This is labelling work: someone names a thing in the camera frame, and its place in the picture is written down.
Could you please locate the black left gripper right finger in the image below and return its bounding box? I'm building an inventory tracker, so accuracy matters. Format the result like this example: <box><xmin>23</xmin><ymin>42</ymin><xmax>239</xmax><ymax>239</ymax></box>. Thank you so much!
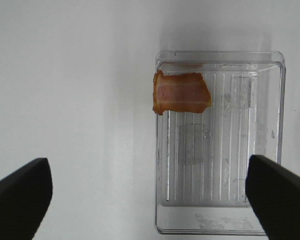
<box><xmin>245</xmin><ymin>155</ymin><xmax>300</xmax><ymax>240</ymax></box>

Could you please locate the clear left plastic container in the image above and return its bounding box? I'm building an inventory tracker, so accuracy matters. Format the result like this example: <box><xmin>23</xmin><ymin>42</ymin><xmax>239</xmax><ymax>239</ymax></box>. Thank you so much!
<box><xmin>155</xmin><ymin>50</ymin><xmax>286</xmax><ymax>236</ymax></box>

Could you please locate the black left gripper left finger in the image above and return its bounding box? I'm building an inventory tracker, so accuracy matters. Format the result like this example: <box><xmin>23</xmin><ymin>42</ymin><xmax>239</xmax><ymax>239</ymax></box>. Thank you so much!
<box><xmin>0</xmin><ymin>158</ymin><xmax>52</xmax><ymax>240</ymax></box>

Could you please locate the bacon strip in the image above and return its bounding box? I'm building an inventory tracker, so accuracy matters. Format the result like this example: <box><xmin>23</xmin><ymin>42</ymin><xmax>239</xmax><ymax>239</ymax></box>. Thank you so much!
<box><xmin>152</xmin><ymin>70</ymin><xmax>212</xmax><ymax>116</ymax></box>

